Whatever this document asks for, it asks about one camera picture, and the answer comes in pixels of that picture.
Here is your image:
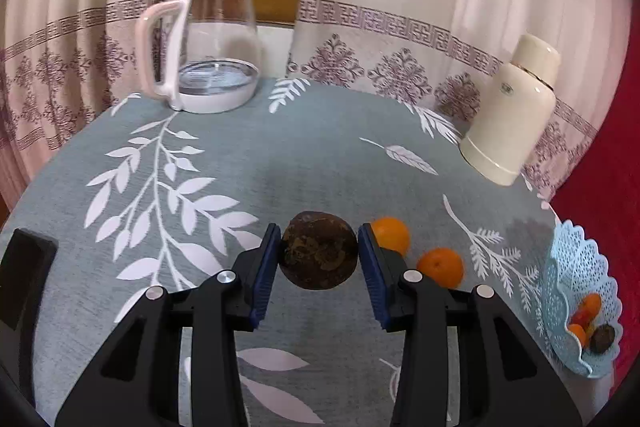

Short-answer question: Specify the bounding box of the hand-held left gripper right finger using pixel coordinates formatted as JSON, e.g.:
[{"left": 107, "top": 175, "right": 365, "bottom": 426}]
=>
[{"left": 356, "top": 223, "right": 583, "bottom": 427}]

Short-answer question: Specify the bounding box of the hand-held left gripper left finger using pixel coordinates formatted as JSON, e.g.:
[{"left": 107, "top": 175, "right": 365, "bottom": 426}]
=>
[{"left": 54, "top": 222, "right": 283, "bottom": 427}]

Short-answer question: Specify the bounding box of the large brown passion fruit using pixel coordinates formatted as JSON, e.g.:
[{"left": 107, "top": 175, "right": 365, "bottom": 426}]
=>
[{"left": 277, "top": 211, "right": 360, "bottom": 292}]

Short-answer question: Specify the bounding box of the light blue lattice plastic basket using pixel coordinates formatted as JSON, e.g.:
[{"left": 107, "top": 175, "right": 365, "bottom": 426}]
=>
[{"left": 541, "top": 220, "right": 625, "bottom": 379}]

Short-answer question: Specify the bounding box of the small dark passion fruit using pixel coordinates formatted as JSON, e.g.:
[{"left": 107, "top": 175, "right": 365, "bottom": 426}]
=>
[{"left": 589, "top": 324, "right": 617, "bottom": 354}]

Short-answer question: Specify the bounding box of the grey leaf-print tablecloth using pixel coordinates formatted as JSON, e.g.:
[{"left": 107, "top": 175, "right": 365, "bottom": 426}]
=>
[{"left": 0, "top": 77, "right": 601, "bottom": 427}]

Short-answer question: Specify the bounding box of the cream thermos flask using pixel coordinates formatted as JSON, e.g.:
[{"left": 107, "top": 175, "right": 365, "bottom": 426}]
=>
[{"left": 459, "top": 33, "right": 561, "bottom": 186}]

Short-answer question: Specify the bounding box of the narrow patterned pink curtain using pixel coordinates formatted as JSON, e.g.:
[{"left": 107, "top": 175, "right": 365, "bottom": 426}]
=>
[{"left": 0, "top": 0, "right": 206, "bottom": 208}]

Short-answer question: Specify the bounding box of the glass kettle with pink handle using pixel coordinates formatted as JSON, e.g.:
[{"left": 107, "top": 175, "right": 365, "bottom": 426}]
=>
[{"left": 135, "top": 0, "right": 262, "bottom": 114}]

